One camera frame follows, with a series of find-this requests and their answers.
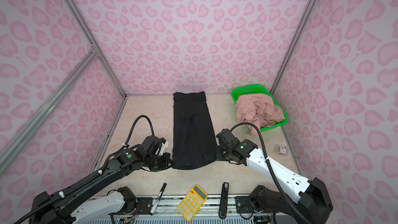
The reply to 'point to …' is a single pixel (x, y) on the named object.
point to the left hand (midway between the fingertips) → (176, 163)
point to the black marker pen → (155, 205)
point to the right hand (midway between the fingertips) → (217, 154)
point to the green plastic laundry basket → (258, 89)
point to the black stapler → (224, 201)
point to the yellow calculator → (192, 202)
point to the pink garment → (259, 109)
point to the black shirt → (194, 142)
